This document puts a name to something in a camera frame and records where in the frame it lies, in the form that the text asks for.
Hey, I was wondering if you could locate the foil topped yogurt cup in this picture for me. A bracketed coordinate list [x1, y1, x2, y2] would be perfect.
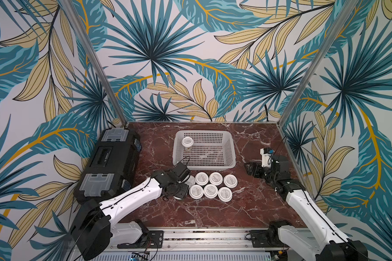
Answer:
[185, 175, 196, 187]

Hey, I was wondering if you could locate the black plastic toolbox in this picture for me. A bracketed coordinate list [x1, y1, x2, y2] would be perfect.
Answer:
[74, 128, 142, 205]

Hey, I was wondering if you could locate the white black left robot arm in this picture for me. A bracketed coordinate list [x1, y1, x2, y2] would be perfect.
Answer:
[69, 169, 191, 261]

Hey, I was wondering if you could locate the white lidded yogurt cup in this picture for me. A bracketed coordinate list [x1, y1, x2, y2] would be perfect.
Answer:
[195, 172, 209, 186]
[217, 187, 233, 203]
[188, 184, 204, 200]
[181, 137, 194, 151]
[209, 172, 223, 186]
[204, 184, 218, 199]
[223, 174, 238, 189]

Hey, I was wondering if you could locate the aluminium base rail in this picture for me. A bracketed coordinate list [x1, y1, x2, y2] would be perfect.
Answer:
[65, 226, 334, 261]

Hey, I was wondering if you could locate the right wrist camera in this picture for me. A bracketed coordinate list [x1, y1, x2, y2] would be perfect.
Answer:
[260, 148, 274, 167]

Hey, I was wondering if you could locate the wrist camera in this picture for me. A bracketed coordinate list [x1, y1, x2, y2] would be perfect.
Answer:
[169, 162, 191, 183]
[260, 148, 274, 167]

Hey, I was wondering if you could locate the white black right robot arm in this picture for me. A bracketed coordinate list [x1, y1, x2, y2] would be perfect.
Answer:
[245, 154, 368, 261]

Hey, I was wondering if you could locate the left aluminium frame post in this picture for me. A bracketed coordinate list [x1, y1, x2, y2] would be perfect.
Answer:
[60, 0, 128, 127]

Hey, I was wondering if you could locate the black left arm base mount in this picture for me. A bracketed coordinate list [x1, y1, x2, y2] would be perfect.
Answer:
[117, 230, 164, 249]

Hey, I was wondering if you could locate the white plastic perforated basket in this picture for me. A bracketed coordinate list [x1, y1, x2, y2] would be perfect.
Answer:
[172, 130, 236, 171]

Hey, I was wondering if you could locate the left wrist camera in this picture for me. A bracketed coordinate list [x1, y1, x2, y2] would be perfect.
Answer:
[169, 162, 191, 183]

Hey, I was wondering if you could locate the right aluminium frame post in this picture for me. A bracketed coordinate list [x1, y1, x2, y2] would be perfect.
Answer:
[278, 0, 359, 128]

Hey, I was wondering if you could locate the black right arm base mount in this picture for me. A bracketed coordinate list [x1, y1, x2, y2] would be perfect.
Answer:
[245, 229, 283, 248]

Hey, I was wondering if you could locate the aluminium frame post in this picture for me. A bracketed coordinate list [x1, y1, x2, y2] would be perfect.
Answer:
[278, 0, 359, 128]
[60, 0, 128, 127]

